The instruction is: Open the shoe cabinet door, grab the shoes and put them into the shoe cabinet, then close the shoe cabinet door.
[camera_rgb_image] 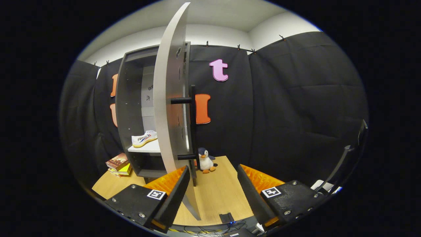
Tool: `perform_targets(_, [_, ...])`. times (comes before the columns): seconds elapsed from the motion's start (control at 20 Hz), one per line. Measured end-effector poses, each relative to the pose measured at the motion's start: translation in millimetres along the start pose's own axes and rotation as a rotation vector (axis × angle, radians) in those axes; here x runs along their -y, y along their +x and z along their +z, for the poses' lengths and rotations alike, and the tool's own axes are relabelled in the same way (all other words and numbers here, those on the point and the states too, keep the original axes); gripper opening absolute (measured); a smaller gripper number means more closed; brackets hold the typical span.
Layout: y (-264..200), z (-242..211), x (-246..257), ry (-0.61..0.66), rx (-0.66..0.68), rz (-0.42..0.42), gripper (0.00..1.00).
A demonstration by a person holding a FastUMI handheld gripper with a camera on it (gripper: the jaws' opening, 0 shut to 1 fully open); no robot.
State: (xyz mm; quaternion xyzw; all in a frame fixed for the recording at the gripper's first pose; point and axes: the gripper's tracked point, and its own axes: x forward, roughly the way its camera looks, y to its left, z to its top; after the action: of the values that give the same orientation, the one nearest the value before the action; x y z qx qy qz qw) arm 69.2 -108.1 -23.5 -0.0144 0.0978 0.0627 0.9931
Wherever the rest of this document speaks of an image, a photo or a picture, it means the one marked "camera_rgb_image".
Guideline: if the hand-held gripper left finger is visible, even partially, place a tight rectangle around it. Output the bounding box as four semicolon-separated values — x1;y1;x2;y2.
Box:
105;166;190;233

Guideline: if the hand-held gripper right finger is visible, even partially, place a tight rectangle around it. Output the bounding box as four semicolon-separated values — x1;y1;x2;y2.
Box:
237;164;324;231

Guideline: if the white striped shoe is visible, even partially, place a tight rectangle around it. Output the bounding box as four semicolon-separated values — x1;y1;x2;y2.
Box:
132;130;158;148

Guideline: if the beige shoe cabinet door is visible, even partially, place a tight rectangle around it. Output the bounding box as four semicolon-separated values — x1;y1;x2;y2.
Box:
153;3;202;221

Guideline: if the grey shoe cabinet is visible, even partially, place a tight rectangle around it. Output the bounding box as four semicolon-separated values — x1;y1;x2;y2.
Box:
115;41;191;180

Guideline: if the penguin plush toy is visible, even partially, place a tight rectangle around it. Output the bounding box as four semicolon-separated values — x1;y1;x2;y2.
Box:
197;147;218;174

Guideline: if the yellow book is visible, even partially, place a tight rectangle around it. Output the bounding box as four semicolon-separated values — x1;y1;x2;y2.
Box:
109;164;133;177

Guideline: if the white sheet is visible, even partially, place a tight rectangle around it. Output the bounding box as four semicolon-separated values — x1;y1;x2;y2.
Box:
311;179;342;195

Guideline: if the brown book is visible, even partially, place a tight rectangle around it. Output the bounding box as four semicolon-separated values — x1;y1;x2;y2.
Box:
105;152;130;171

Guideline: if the black curved stand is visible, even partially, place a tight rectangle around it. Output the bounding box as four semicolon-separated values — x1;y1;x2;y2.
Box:
324;119;368;195

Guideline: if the black backdrop cloth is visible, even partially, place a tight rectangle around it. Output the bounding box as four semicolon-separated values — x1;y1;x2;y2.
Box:
59;31;369;195

